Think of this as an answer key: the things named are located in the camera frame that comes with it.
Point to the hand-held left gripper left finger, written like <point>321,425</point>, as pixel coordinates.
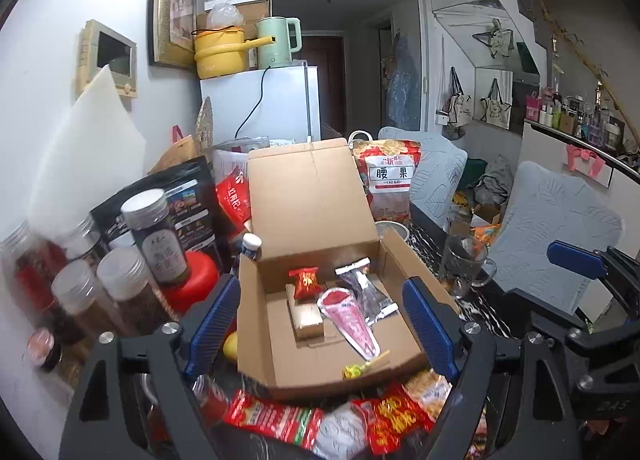
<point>212,330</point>

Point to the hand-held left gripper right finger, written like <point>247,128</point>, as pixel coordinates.
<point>430,330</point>

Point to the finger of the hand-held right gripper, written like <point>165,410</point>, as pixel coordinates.
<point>545,316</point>
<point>575,259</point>

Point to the clear yellow snack packet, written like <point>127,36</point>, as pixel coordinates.
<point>427,390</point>

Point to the silver foil packet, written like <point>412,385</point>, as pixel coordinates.
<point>367,292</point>

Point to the long pink snack packet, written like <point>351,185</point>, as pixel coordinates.
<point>350,325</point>

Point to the green lollipop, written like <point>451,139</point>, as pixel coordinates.
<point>352,371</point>

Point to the gold rectangular box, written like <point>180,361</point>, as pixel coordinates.
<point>306,317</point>

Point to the red gold snack packet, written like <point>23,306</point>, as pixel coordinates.
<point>395,420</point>
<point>305,282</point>

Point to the red green snack packet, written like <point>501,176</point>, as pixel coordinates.
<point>275,420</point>

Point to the white printed snack packet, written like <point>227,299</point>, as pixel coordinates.
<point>342,432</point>

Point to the brown cardboard box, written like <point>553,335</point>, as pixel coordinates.
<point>310,200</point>

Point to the yellow lemon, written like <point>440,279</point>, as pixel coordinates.
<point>230,346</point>

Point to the large grey covered chair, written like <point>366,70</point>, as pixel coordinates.
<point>545,220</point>

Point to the red canister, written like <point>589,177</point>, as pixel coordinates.
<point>197,280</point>

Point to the clear-lidded jar orange contents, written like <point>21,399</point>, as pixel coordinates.
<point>212,400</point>

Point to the glass mug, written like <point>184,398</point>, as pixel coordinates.
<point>462,260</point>

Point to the clear jar dark label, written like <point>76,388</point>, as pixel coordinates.
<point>135,300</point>

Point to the small white-capped blue bottle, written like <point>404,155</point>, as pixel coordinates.
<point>251,244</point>

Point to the orange printed bag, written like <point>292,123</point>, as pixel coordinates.
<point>482,232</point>

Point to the pink bow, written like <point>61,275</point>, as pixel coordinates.
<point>582,158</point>

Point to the metal bowl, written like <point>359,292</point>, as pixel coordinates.
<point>392,230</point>

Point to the grey cloth pile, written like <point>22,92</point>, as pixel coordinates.
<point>497,178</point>

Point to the white cabinet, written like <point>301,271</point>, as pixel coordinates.
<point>545,145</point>

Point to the black stand-up pouch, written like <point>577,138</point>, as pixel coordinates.
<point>190,210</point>

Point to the red pouch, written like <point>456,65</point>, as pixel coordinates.
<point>232,197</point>

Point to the clear jar brown contents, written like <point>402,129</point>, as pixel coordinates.
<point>82,297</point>

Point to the green bag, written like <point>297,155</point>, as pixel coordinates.
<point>474,169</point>

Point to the row of cosmetic bottles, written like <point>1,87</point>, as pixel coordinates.
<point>565,115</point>

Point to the clear jar silver lid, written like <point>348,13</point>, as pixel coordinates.
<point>85,240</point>

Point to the red white nut bag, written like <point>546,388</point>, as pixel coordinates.
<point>387,175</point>

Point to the small grey covered chair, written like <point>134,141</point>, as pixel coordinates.
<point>435,165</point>

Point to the black-lidded jar of nuts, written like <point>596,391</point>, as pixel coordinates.
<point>44,347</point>

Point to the clear plastic container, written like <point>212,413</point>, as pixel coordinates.
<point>230,160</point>

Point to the brown paper bag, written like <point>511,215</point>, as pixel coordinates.
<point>177,153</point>

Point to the clear jar red contents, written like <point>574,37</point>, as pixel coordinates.
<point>32,275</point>

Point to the round woven mat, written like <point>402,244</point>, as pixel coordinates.
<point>205,125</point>

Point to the white foam board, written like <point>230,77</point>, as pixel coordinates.
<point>90,150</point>

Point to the white fridge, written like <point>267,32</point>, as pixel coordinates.
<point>225,100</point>

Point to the hanging blue plastic bag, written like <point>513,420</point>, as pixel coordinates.
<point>402,85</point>

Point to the yellow pot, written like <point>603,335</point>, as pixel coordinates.
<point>220,55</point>

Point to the green electric kettle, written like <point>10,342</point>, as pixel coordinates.
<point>275,45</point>

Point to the white plastic bag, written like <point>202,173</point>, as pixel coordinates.
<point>222,15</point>

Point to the cardboard boxes above fridge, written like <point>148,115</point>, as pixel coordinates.
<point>255,8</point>

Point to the framed picture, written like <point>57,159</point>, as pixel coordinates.
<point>175,5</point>

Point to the beige wall intercom panel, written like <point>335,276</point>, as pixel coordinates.
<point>112,48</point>

